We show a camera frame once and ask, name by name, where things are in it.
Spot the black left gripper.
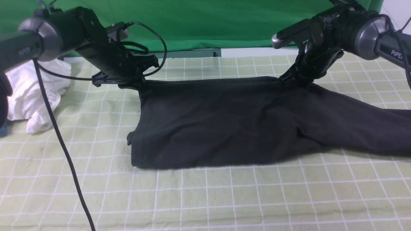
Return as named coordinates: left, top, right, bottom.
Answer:
left=76, top=43, right=160, bottom=87

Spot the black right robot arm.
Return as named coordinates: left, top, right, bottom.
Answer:
left=272, top=0, right=411, bottom=87

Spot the dark green metal base bar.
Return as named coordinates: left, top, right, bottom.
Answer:
left=166, top=48, right=222, bottom=58

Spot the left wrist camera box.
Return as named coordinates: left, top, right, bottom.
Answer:
left=105, top=22, right=130, bottom=41

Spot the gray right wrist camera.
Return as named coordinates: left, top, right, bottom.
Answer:
left=271, top=19, right=311, bottom=49

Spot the white crumpled garment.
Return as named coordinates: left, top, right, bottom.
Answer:
left=6, top=61, right=71, bottom=134

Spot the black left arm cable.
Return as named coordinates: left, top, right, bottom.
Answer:
left=32, top=21, right=167, bottom=231

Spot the blue garment piece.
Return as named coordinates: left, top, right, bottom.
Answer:
left=0, top=121, right=8, bottom=138

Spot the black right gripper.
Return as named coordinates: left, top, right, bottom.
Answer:
left=279, top=41, right=344, bottom=87

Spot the light green checkered table mat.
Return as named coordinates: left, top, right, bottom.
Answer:
left=0, top=53, right=411, bottom=231

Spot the dark gray long-sleeved shirt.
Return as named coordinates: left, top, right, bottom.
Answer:
left=127, top=76, right=411, bottom=170

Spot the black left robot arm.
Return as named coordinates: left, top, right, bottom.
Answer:
left=0, top=4, right=163, bottom=125

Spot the green backdrop cloth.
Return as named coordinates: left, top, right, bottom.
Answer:
left=0, top=0, right=384, bottom=58

